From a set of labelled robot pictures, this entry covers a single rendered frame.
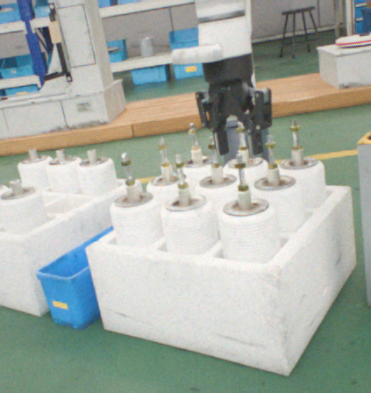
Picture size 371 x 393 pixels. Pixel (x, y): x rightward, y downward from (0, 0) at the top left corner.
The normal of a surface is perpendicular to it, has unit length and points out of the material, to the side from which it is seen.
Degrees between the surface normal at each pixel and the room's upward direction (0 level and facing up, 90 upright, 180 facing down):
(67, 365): 0
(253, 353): 90
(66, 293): 92
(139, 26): 90
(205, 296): 90
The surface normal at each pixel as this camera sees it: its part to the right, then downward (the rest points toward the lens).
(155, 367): -0.16, -0.94
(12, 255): -0.57, 0.34
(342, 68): -0.07, 0.32
